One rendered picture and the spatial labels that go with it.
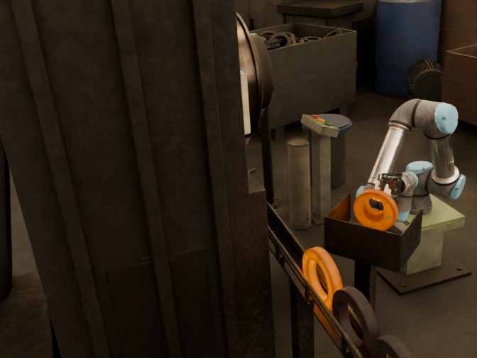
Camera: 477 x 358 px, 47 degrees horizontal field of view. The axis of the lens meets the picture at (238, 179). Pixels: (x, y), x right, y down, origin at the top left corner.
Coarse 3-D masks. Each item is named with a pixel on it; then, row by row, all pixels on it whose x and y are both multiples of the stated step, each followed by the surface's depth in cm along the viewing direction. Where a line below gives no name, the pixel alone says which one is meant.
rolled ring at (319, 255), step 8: (312, 248) 157; (320, 248) 155; (304, 256) 161; (312, 256) 156; (320, 256) 152; (328, 256) 152; (304, 264) 163; (312, 264) 162; (320, 264) 152; (328, 264) 150; (304, 272) 164; (312, 272) 163; (328, 272) 149; (336, 272) 149; (312, 280) 163; (328, 280) 149; (336, 280) 149; (320, 288) 162; (328, 288) 151; (336, 288) 149; (320, 296) 159; (328, 296) 152; (328, 304) 153
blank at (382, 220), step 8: (368, 192) 187; (376, 192) 186; (384, 192) 186; (360, 200) 190; (368, 200) 191; (384, 200) 185; (392, 200) 185; (360, 208) 192; (368, 208) 191; (384, 208) 186; (392, 208) 184; (360, 216) 193; (368, 216) 191; (376, 216) 189; (384, 216) 187; (392, 216) 186; (368, 224) 193; (376, 224) 191; (384, 224) 189; (392, 224) 187
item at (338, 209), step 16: (336, 208) 188; (336, 224) 179; (352, 224) 176; (416, 224) 179; (336, 240) 182; (352, 240) 178; (368, 240) 175; (384, 240) 171; (400, 240) 168; (416, 240) 182; (352, 256) 181; (368, 256) 177; (384, 256) 174; (400, 256) 171; (368, 272) 189; (368, 288) 192
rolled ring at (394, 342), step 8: (384, 336) 129; (392, 336) 128; (376, 344) 130; (384, 344) 126; (392, 344) 124; (400, 344) 124; (376, 352) 131; (384, 352) 132; (392, 352) 124; (400, 352) 122; (408, 352) 122
